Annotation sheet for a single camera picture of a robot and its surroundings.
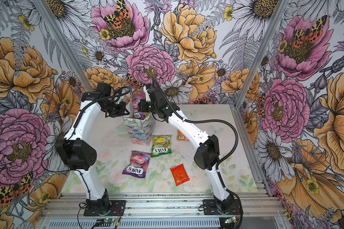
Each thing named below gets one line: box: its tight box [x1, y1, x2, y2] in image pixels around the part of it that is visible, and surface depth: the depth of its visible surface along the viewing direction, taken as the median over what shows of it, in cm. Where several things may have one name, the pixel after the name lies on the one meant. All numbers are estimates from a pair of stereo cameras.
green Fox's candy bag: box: [150, 134, 172, 158], surface depth 98 cm
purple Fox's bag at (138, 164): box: [122, 150, 152, 178], surface depth 89 cm
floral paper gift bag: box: [122, 96, 156, 146], surface depth 87 cm
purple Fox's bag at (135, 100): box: [131, 93, 146, 120], surface depth 83 cm
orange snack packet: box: [176, 129, 190, 142], surface depth 101 cm
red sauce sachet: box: [170, 163, 191, 187], surface depth 87 cm
